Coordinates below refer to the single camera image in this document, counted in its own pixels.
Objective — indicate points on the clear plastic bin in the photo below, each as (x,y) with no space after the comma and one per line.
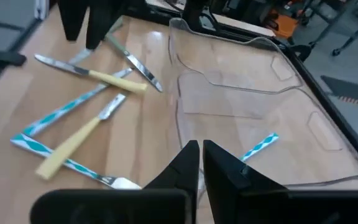
(228,62)
(291,130)

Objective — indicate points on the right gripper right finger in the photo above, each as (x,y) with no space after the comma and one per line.
(222,174)

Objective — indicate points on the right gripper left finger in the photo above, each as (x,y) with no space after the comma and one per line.
(185,168)

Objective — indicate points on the orange vacuum cleaner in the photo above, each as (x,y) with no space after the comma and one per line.
(283,26)

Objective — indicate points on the black wheeled stand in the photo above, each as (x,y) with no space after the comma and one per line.
(336,51)

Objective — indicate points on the black hazard-striped platform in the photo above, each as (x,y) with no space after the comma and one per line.
(356,90)

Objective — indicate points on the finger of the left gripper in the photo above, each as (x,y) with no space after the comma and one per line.
(71,18)
(99,25)

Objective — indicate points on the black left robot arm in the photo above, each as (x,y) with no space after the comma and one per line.
(194,12)

